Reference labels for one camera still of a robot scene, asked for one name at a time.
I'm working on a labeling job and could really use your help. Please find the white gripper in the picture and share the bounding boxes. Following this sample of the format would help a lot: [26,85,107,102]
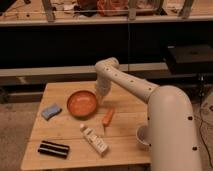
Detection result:
[95,78,111,104]

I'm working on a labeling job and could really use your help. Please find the orange ceramic bowl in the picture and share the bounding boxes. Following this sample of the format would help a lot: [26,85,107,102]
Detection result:
[67,90,97,118]

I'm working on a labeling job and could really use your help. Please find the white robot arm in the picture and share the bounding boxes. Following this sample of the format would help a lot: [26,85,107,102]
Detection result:
[95,57,202,171]

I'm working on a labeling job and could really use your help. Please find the orange carrot toy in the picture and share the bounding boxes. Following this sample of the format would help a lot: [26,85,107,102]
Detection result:
[102,108,115,127]

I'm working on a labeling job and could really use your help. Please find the white tube bottle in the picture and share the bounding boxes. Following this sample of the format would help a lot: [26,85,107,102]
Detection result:
[80,124,109,156]

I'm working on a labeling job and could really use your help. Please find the white paper cup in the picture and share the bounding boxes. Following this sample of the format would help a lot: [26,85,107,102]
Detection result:
[136,125,149,146]

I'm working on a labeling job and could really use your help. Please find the blue sponge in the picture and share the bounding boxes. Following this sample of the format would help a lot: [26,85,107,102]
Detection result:
[41,104,62,120]

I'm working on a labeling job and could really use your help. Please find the black rectangular case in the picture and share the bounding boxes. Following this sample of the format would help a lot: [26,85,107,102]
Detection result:
[38,140,70,159]

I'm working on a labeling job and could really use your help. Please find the orange object on shelf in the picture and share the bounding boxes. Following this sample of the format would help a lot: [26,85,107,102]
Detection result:
[97,0,128,16]

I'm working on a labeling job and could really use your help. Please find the black box on right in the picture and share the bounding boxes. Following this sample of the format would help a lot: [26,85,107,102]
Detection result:
[165,44,213,74]

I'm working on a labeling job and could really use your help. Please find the black cables beside table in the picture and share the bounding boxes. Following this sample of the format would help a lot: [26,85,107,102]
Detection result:
[196,99,213,161]

